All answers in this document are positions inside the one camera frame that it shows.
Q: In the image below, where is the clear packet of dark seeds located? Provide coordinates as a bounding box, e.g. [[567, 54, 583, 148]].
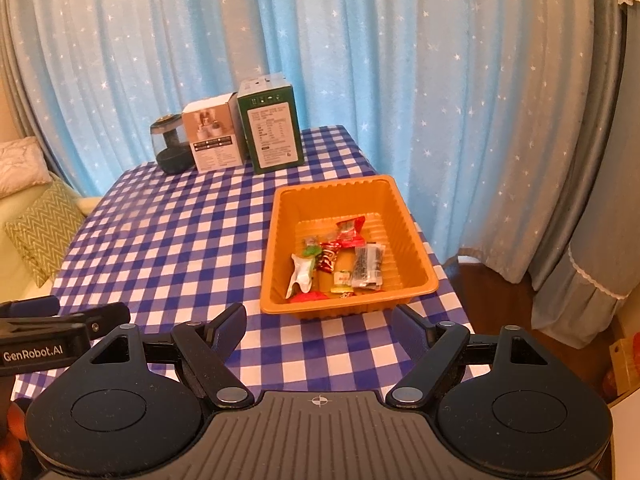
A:
[[350, 242, 387, 291]]

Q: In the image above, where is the green carton box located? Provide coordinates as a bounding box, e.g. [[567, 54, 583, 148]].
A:
[[236, 74, 306, 176]]

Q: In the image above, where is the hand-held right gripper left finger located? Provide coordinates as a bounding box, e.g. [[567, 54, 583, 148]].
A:
[[87, 302, 253, 409]]

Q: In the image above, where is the light green sofa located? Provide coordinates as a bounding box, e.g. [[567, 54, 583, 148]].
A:
[[0, 170, 97, 307]]

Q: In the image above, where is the beige pillow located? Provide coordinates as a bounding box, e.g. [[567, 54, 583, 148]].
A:
[[0, 135, 51, 199]]

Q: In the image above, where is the orange plastic tray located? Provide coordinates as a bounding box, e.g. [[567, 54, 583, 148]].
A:
[[260, 174, 440, 322]]

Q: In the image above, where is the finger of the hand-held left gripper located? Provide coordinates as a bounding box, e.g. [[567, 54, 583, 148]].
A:
[[75, 302, 132, 339], [0, 295, 61, 318]]

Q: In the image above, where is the red twist-wrapped candy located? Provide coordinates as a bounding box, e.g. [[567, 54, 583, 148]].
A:
[[317, 241, 344, 272]]

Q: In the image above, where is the blue star curtain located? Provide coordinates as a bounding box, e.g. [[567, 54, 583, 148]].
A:
[[5, 0, 603, 267]]

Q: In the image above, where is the grey lace-trimmed curtain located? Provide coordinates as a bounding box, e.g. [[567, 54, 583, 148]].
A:
[[529, 242, 632, 349]]

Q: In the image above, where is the yellow and green candy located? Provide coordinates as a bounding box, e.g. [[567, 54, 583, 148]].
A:
[[329, 269, 357, 299]]

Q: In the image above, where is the green zigzag pillow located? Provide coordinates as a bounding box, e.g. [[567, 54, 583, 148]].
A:
[[4, 180, 89, 289]]

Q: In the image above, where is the white and green snack packet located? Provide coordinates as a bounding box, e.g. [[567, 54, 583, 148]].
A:
[[285, 254, 316, 300]]

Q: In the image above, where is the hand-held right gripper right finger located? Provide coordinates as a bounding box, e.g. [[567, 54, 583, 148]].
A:
[[386, 304, 553, 408]]

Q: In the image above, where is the blue checked tablecloth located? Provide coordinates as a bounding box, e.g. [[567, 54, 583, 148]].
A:
[[12, 125, 494, 402]]

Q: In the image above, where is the red printed snack packet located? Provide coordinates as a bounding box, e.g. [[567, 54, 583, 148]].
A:
[[334, 215, 369, 246]]

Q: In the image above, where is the person's left hand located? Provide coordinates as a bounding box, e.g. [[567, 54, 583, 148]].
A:
[[0, 399, 34, 478]]

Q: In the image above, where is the dark round humidifier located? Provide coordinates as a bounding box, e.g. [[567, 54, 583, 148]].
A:
[[151, 114, 195, 175]]

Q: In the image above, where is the white product box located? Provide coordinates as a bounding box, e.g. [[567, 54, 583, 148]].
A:
[[180, 92, 245, 174]]

